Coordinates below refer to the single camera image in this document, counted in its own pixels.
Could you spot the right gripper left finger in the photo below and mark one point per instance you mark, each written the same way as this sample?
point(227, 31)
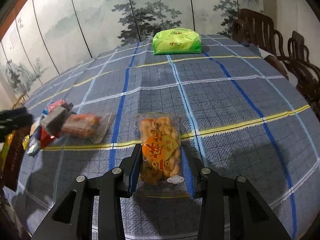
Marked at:
point(71, 216)

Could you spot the green tissue pack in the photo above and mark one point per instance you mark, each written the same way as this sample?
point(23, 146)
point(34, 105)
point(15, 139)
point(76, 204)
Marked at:
point(177, 41)

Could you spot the blue plaid tablecloth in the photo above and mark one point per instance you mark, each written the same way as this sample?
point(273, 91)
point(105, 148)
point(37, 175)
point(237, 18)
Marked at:
point(226, 106)

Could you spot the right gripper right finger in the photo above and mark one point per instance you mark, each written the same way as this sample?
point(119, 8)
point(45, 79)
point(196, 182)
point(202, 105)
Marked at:
point(250, 216)

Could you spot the red snack packet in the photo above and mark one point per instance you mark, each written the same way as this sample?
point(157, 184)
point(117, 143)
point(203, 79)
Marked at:
point(46, 138)

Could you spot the clear fried twist snack bag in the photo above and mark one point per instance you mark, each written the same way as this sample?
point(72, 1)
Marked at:
point(161, 174)

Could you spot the painted folding screen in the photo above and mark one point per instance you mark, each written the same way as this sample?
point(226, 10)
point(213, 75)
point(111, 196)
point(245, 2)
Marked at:
point(41, 39)

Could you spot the small bamboo stool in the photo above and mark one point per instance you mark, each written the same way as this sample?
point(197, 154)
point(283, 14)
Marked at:
point(20, 102)

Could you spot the blue soda cracker pack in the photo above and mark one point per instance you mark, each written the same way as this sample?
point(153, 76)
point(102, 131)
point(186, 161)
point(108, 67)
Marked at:
point(34, 144)

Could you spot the pink cube snack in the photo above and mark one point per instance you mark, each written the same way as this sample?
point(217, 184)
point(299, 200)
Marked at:
point(53, 105)

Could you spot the clear orange cracker pack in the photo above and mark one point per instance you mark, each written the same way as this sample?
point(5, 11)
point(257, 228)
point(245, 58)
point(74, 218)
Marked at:
point(89, 126)

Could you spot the dark sesame block snack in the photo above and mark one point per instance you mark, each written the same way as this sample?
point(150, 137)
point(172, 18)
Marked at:
point(54, 121)

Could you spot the dark wooden chair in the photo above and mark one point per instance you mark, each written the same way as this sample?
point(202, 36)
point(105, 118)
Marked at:
point(257, 29)
point(298, 63)

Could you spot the gold and maroon toffee tin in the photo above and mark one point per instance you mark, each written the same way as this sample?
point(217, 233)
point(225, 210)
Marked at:
point(12, 154)

